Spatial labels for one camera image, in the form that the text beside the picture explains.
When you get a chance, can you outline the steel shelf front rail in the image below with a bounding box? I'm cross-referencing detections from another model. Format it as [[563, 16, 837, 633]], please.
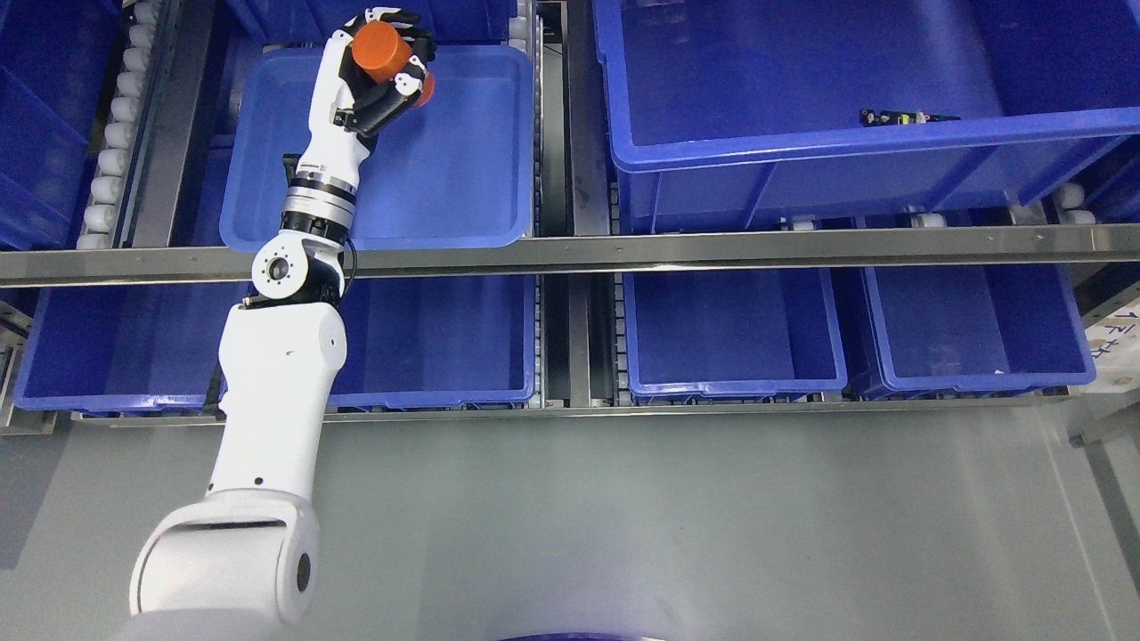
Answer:
[[1, 224, 1139, 289]]

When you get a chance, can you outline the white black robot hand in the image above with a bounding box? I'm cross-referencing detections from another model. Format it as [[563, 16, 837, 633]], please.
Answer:
[[298, 5, 432, 190]]

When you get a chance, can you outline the blue bin lower left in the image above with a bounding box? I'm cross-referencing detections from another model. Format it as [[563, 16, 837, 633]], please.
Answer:
[[15, 281, 246, 415]]

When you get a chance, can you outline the blue bin upper left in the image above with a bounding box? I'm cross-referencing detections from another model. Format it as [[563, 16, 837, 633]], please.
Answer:
[[1, 1, 121, 250]]

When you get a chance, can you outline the white roller conveyor track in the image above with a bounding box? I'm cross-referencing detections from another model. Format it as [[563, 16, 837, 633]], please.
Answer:
[[75, 1, 166, 250]]

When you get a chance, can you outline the shallow blue plastic tray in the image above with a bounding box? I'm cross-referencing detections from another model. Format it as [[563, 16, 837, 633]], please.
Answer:
[[219, 44, 534, 253]]

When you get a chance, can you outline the large blue bin upper right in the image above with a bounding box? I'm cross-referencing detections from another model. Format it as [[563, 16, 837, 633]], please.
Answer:
[[593, 1, 1139, 234]]

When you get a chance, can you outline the orange cylindrical capacitor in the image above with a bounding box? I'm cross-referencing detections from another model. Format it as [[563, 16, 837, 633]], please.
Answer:
[[351, 21, 435, 109]]

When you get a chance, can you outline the blue bin lower middle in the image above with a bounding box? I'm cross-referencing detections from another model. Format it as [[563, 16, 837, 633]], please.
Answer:
[[329, 275, 537, 409]]

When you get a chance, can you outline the blue bin lower right-middle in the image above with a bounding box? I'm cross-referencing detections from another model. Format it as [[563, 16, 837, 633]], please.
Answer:
[[622, 269, 850, 401]]

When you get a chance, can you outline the small black tool in bin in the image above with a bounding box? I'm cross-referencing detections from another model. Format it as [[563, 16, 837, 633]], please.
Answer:
[[860, 109, 961, 127]]

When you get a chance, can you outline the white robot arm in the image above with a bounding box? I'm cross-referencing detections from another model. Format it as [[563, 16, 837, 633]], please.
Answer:
[[127, 162, 360, 624]]

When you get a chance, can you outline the blue bin lower far right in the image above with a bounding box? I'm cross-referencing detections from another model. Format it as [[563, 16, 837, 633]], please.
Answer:
[[832, 263, 1096, 399]]

